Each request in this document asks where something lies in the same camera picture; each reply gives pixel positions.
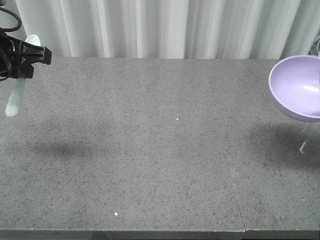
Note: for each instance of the white rice cooker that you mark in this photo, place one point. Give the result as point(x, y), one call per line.
point(315, 48)

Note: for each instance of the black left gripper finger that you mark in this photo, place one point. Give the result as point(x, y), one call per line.
point(25, 72)
point(31, 54)

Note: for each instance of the white pleated curtain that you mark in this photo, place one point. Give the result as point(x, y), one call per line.
point(171, 29)

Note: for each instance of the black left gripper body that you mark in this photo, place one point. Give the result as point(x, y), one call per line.
point(12, 50)

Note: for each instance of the purple plastic bowl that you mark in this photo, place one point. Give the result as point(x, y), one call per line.
point(294, 84)

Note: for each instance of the pale green plastic spoon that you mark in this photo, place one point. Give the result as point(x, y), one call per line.
point(16, 96)

